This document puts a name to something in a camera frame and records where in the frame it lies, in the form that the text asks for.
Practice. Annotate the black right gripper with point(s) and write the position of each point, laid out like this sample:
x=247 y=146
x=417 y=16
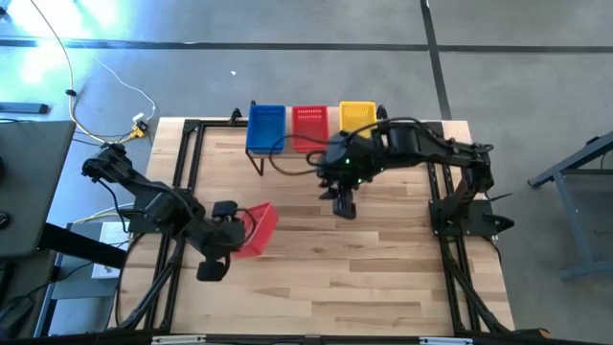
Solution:
x=347 y=165

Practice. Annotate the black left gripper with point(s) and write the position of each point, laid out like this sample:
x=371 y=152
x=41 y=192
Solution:
x=225 y=237

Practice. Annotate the yellow plastic basket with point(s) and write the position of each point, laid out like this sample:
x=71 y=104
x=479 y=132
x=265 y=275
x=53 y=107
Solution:
x=345 y=135
x=356 y=117

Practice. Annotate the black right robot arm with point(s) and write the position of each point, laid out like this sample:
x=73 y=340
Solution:
x=431 y=146

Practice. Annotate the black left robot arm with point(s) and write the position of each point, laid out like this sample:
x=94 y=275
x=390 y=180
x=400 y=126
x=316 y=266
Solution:
x=163 y=206

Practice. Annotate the wooden shelf with black legs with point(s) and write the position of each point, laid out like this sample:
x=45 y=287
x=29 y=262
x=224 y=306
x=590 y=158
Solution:
x=334 y=127

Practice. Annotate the white box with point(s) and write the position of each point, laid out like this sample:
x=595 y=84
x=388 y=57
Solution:
x=106 y=271
x=114 y=234

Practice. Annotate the white label strip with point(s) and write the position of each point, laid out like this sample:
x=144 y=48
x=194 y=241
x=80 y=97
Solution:
x=445 y=340
x=177 y=339

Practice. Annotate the black desk beam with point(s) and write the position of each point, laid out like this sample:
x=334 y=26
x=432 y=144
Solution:
x=81 y=244

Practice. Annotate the grey desk top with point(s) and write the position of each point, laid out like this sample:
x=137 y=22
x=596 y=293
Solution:
x=33 y=182

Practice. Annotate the black computer mouse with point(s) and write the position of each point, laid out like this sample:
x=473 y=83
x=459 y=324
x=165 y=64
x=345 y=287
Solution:
x=4 y=220

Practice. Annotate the black flat bar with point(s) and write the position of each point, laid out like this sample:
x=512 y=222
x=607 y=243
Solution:
x=24 y=108

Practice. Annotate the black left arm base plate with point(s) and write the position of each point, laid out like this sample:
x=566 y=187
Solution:
x=139 y=225

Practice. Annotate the black aluminium rig frame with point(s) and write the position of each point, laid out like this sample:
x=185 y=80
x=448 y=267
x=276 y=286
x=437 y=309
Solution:
x=190 y=127

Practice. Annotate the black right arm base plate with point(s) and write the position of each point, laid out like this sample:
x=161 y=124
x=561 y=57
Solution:
x=484 y=208

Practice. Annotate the blue-grey metal table frame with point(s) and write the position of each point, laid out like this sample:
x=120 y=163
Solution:
x=573 y=223

